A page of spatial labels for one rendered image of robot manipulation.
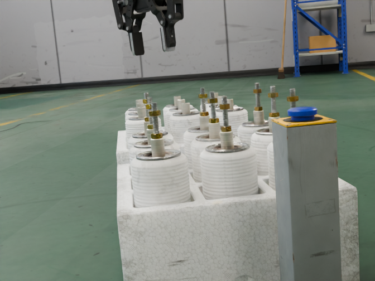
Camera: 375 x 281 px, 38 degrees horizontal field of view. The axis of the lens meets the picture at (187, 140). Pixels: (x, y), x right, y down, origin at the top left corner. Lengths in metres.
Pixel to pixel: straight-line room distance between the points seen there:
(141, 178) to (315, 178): 0.29
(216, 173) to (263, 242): 0.13
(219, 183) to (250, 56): 6.35
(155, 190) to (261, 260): 0.21
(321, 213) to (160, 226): 0.25
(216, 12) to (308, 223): 6.58
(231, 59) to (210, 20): 0.59
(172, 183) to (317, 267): 0.26
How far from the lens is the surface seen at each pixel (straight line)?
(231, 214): 0.86
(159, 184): 0.86
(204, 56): 7.27
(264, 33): 7.20
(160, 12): 0.85
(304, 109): 0.74
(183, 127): 1.40
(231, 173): 0.88
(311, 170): 0.74
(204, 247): 0.87
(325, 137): 0.74
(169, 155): 0.88
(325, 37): 6.72
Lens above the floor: 0.42
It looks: 10 degrees down
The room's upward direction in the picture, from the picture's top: 5 degrees counter-clockwise
